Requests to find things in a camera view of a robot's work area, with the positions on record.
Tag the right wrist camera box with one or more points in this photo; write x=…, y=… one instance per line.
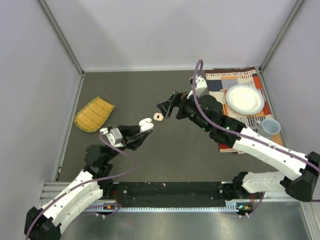
x=200, y=86

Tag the pale blue cup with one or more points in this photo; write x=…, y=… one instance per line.
x=269, y=127

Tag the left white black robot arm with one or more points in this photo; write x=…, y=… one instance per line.
x=51, y=220

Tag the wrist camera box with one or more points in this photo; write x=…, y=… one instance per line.
x=200, y=86
x=113, y=135

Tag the pink handled fork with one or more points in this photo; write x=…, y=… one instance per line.
x=253, y=124

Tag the white earbud charging case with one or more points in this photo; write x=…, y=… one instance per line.
x=145, y=125

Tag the aluminium front rail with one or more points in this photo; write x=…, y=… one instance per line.
x=52, y=189

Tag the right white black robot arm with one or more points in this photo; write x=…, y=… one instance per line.
x=297, y=173

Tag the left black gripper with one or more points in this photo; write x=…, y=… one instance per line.
x=132, y=139

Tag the white paper plate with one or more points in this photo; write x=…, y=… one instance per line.
x=245, y=99

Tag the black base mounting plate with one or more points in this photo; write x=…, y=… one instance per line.
x=169, y=194

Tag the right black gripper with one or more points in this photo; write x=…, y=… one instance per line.
x=180, y=101

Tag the pink earbud charging case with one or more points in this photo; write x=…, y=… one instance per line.
x=158, y=117

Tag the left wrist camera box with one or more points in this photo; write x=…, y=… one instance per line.
x=113, y=135

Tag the yellow woven mat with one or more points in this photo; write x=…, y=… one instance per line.
x=93, y=115

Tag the grey slotted cable duct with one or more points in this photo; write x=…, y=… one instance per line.
x=230, y=207

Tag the patterned orange placemat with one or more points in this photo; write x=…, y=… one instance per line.
x=220, y=80

